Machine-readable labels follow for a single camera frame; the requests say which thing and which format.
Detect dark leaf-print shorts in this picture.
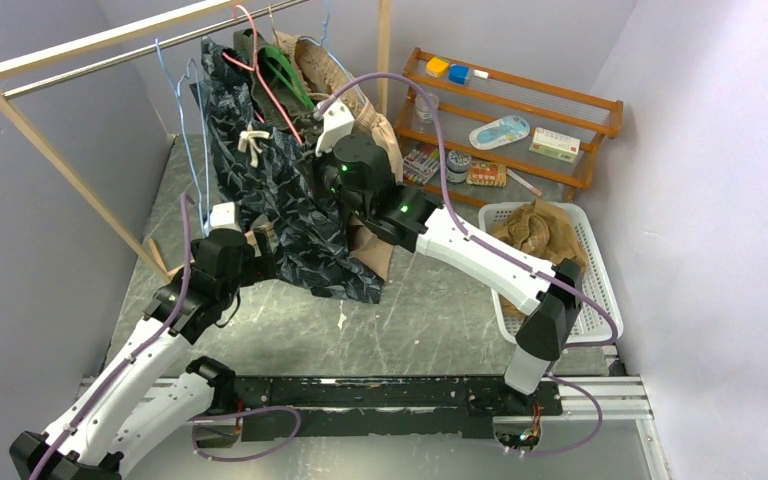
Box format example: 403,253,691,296
199,38,384,304

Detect olive green shorts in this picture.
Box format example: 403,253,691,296
233,28,316,130

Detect green hanger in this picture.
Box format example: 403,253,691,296
259,44,315,110

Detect pink wire hanger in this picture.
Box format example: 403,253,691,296
222,3,304,146

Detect light blue wire hanger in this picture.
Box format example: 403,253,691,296
153,36,216,233

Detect tan brown shorts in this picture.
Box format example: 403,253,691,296
488,199,589,316

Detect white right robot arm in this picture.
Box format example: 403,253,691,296
306,133,583,414

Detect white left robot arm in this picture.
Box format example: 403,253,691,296
9,227,277,479

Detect beige shorts with white stripe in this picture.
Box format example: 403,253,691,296
275,32,403,279

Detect blue hanger at right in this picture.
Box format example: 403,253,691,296
300,0,354,81

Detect marker pen set pack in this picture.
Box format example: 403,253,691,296
403,142,440,185

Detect clear plastic cup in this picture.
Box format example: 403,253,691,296
414,93,439,123

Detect orange wooden shelf rack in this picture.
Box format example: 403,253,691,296
394,48,624,202

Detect yellow block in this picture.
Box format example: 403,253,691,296
425,56,450,78

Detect orange snack packet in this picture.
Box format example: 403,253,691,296
466,160,507,188

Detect blue block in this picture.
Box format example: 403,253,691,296
447,64,472,85

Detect white pen with red tip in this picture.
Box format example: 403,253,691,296
506,169,543,198

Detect white green box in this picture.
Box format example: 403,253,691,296
529,127,581,163

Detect metal hanging rod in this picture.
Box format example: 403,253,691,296
1,0,312,101

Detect white plastic basket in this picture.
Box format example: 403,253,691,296
478,202,624,345

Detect wooden clothes rack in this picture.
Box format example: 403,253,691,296
0,0,395,283

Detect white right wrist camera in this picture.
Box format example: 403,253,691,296
315,99,355,157

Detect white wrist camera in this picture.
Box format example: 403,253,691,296
315,99,355,157
205,202,242,232

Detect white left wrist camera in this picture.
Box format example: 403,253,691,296
205,202,242,232

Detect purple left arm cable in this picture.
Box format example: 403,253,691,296
26,193,196,480

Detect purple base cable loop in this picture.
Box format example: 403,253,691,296
190,405,303,464

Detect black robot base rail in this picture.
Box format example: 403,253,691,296
205,374,563,441

